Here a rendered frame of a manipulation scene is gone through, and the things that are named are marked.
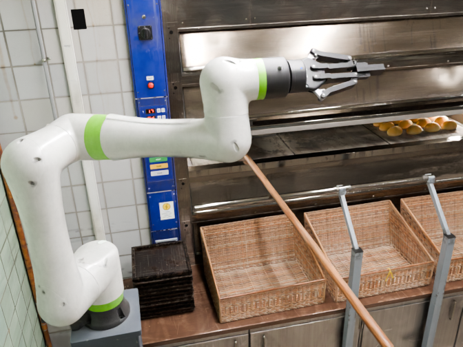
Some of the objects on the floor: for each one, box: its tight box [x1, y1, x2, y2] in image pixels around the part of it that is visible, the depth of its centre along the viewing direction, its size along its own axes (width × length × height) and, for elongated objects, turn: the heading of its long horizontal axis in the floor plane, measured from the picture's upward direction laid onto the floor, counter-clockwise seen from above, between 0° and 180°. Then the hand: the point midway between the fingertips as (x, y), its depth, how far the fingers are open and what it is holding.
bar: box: [194, 174, 456, 347], centre depth 240 cm, size 31×127×118 cm, turn 105°
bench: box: [123, 224, 463, 347], centre depth 275 cm, size 56×242×58 cm, turn 105°
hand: (368, 70), depth 111 cm, fingers closed
